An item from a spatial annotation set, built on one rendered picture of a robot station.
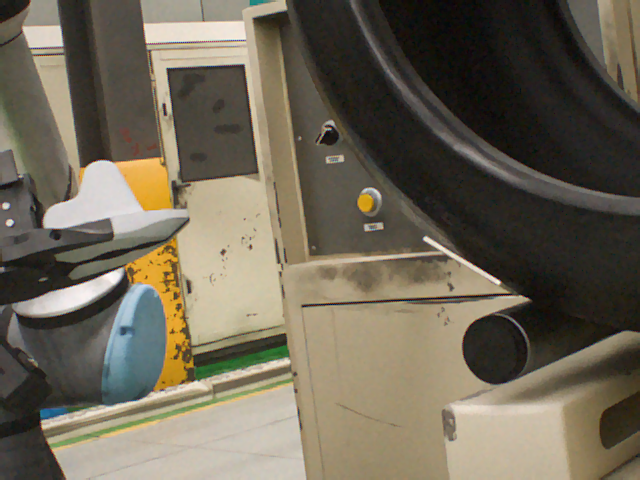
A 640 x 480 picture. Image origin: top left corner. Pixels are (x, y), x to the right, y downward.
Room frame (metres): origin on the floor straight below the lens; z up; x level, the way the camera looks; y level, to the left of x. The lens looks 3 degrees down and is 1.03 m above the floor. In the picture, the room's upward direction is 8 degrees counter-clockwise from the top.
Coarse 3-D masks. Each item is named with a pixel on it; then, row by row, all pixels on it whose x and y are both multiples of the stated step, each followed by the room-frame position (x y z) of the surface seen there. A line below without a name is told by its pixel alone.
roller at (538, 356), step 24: (504, 312) 0.82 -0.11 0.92; (528, 312) 0.83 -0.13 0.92; (552, 312) 0.85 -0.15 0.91; (480, 336) 0.81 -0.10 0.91; (504, 336) 0.80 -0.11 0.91; (528, 336) 0.81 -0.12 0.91; (552, 336) 0.83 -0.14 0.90; (576, 336) 0.86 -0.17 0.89; (600, 336) 0.90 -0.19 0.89; (480, 360) 0.82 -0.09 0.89; (504, 360) 0.81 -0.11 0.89; (528, 360) 0.81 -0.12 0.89; (552, 360) 0.85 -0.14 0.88
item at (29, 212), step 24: (0, 168) 0.84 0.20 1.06; (0, 192) 0.84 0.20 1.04; (24, 192) 0.84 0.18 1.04; (0, 216) 0.84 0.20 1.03; (24, 216) 0.84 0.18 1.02; (0, 240) 0.82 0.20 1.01; (24, 264) 0.82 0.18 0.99; (48, 264) 0.83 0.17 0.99; (0, 288) 0.84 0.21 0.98; (24, 288) 0.85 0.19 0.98; (48, 288) 0.87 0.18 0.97
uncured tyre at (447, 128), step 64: (320, 0) 0.86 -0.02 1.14; (384, 0) 1.01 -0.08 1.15; (448, 0) 1.08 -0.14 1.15; (512, 0) 1.09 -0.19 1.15; (320, 64) 0.87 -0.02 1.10; (384, 64) 0.83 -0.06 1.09; (448, 64) 1.05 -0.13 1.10; (512, 64) 1.08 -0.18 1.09; (576, 64) 1.06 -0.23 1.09; (384, 128) 0.84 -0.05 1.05; (448, 128) 0.81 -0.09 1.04; (512, 128) 1.06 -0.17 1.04; (576, 128) 1.06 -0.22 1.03; (384, 192) 0.89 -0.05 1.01; (448, 192) 0.81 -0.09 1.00; (512, 192) 0.78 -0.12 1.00; (576, 192) 0.76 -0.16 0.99; (512, 256) 0.79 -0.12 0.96; (576, 256) 0.76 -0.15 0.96
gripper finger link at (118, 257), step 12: (180, 228) 0.86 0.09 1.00; (168, 240) 0.86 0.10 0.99; (108, 252) 0.86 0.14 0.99; (120, 252) 0.86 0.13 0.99; (132, 252) 0.86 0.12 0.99; (144, 252) 0.87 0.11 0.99; (72, 264) 0.86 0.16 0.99; (84, 264) 0.85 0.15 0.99; (96, 264) 0.86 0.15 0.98; (108, 264) 0.87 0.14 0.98; (120, 264) 0.88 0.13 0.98; (72, 276) 0.87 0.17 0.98
